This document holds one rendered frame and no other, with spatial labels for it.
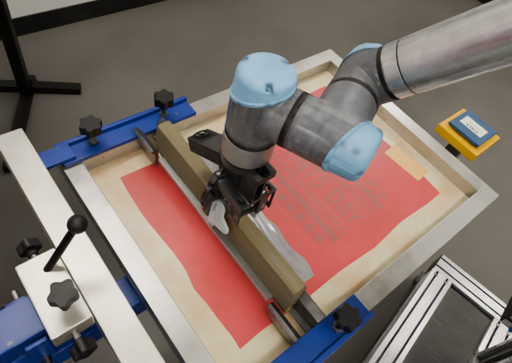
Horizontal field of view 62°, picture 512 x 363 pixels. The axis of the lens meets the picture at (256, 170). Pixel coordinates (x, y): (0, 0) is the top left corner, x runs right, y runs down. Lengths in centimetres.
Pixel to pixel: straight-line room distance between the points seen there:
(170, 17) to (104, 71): 66
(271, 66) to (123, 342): 44
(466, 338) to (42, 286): 156
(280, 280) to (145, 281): 23
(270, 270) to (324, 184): 34
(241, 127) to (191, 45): 229
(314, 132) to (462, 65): 18
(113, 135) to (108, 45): 187
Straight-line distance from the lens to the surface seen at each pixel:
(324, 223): 92
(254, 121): 52
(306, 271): 86
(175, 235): 85
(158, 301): 76
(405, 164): 112
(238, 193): 65
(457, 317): 192
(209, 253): 83
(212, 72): 264
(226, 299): 80
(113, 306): 70
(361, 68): 60
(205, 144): 68
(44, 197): 81
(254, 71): 51
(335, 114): 51
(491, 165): 288
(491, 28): 54
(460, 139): 128
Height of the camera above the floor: 170
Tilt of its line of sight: 51 degrees down
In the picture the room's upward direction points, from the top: 17 degrees clockwise
